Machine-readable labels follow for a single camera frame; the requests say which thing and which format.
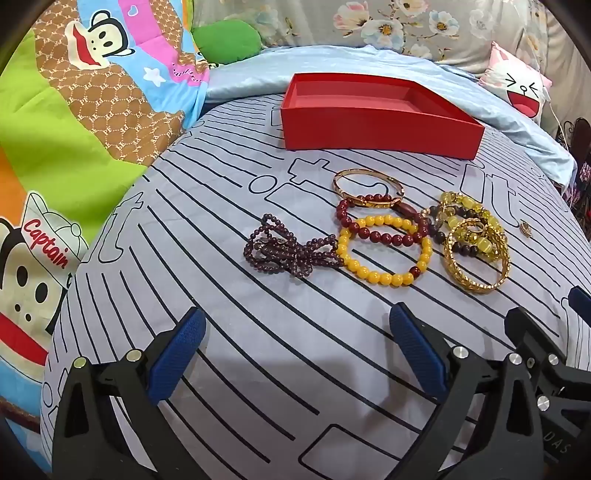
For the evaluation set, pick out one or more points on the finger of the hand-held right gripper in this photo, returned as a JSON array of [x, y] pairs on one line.
[[531, 332], [581, 304]]

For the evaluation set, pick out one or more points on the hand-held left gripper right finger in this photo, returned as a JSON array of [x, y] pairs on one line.
[[418, 346]]

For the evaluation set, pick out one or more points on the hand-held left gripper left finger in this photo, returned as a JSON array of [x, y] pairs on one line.
[[178, 350]]

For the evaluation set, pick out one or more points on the thin gold bangle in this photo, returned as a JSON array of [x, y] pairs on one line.
[[336, 183]]

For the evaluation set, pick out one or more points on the red cardboard box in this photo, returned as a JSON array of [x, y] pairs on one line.
[[369, 124]]

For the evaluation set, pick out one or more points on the pink cat face pillow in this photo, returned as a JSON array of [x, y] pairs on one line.
[[517, 85]]

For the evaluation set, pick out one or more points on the cartoon monkey blanket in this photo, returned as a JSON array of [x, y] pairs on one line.
[[69, 138]]

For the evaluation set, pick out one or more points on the light blue quilt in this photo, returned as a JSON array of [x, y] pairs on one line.
[[461, 87]]

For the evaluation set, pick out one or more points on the green pillow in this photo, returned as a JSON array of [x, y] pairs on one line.
[[226, 41]]

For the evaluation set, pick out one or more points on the grey floral cover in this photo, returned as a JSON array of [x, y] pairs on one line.
[[323, 23]]

